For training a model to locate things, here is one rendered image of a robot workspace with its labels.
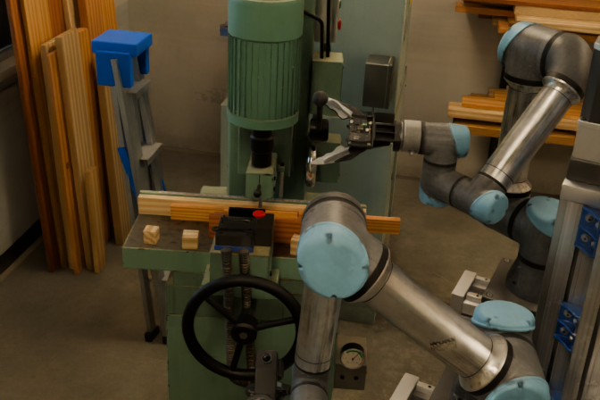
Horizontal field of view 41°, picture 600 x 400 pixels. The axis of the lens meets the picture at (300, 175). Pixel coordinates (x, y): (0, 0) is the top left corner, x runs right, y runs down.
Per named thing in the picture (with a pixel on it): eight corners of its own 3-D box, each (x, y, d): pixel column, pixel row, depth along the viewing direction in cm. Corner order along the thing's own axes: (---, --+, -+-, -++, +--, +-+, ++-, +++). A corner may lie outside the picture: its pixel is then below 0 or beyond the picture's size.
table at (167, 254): (112, 289, 190) (110, 267, 188) (141, 227, 218) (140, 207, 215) (366, 306, 189) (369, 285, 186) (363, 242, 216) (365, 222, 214)
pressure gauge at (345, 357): (338, 374, 201) (340, 348, 198) (338, 364, 205) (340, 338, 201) (363, 376, 201) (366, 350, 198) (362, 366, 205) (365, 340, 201)
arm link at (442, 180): (445, 218, 179) (452, 173, 175) (410, 198, 187) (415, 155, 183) (468, 210, 184) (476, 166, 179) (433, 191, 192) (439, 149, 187)
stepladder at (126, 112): (134, 343, 309) (83, 44, 261) (156, 307, 332) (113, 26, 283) (174, 345, 306) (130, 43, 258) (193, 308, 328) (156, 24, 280)
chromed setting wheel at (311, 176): (304, 195, 214) (305, 153, 209) (305, 175, 225) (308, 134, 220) (314, 195, 214) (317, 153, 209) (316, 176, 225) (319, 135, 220)
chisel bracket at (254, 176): (245, 203, 202) (245, 172, 199) (250, 179, 215) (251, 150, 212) (273, 204, 202) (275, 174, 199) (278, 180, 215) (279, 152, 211)
